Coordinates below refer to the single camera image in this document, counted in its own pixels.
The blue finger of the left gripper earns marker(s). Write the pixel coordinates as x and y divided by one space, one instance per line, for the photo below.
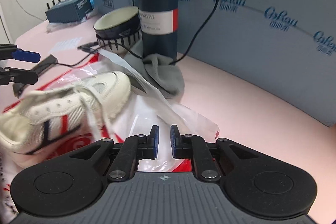
15 75
10 51

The white label sticker sheet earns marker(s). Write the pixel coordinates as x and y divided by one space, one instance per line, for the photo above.
65 45

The white shoelace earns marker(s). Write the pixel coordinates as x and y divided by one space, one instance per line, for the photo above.
94 102

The red white plastic bag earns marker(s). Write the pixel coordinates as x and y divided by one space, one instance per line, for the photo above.
145 107

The black router with antennas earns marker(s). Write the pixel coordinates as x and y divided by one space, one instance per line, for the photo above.
52 3

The grey cloth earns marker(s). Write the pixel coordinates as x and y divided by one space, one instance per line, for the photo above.
156 69

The black smartphone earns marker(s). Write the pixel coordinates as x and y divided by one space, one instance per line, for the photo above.
36 72

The black pen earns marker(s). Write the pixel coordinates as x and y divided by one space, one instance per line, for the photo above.
90 50
87 45

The striped white ceramic bowl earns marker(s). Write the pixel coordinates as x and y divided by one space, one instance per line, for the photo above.
120 45

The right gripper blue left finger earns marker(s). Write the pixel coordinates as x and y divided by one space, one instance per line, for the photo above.
128 154

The large blue cardboard box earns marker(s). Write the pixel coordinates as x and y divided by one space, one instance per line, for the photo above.
286 47

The dark blue vacuum bottle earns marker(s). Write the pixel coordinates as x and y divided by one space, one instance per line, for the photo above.
159 26

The white sneaker shoe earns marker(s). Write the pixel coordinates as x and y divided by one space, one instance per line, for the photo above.
44 117

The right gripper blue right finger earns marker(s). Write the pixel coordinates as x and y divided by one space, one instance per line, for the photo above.
200 153

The small dark blue box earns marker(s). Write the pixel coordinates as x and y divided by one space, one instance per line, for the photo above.
69 11

